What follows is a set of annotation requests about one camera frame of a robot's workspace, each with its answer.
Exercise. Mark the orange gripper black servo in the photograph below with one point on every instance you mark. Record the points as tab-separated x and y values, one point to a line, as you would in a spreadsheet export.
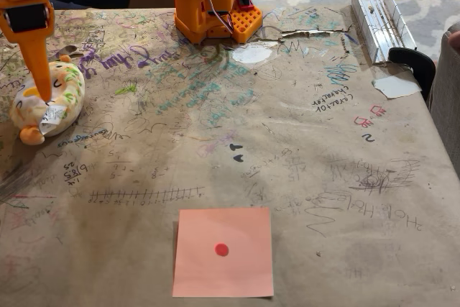
28	40

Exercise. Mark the orange white cat plush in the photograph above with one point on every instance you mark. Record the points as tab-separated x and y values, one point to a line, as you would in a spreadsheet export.
64	105

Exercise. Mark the red dot sticker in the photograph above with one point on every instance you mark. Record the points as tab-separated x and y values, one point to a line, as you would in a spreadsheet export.
221	249

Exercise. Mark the pink square sticky note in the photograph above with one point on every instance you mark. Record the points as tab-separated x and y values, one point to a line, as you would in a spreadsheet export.
223	278

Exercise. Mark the scribbled brown paper table cover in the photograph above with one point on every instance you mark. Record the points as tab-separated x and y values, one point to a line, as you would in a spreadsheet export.
323	177

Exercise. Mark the large black clamp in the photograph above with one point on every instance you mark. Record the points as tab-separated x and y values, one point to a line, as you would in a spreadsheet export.
417	62

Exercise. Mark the grey upholstered seat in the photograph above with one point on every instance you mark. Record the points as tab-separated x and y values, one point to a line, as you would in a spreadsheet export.
445	113

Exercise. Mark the person's bare foot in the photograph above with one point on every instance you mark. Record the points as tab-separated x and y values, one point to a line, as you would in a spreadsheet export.
455	40

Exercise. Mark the aluminium channel rail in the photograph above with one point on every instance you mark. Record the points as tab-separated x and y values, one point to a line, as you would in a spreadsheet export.
377	30

